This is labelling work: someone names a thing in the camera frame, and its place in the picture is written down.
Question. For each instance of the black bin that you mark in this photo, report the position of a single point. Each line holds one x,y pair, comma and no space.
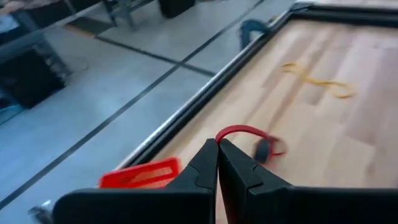
175,7

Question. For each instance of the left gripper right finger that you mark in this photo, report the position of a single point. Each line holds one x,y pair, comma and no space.
311,208

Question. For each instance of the black equipment case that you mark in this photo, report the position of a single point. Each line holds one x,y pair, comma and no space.
31,81

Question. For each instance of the red rubber band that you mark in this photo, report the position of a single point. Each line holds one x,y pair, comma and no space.
239,127

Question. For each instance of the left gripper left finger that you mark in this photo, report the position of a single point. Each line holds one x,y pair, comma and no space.
140,208

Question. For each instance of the red plastic basket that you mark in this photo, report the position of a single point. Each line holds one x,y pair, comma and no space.
109,182

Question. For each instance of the table edge clamp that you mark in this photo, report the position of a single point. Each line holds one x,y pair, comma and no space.
248,28

